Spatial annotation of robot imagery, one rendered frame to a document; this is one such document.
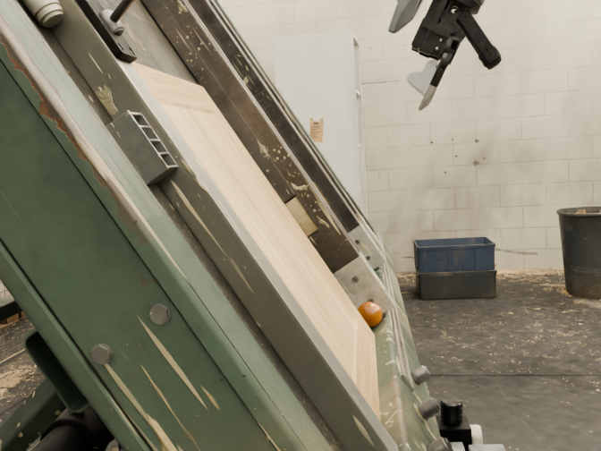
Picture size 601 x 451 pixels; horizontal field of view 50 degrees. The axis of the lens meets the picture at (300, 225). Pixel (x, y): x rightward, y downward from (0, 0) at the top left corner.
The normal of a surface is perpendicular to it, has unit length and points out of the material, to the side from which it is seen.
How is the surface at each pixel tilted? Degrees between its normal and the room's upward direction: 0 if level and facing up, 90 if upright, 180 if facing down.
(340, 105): 90
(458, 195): 90
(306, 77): 90
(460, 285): 90
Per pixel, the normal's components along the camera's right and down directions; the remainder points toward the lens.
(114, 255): -0.09, 0.12
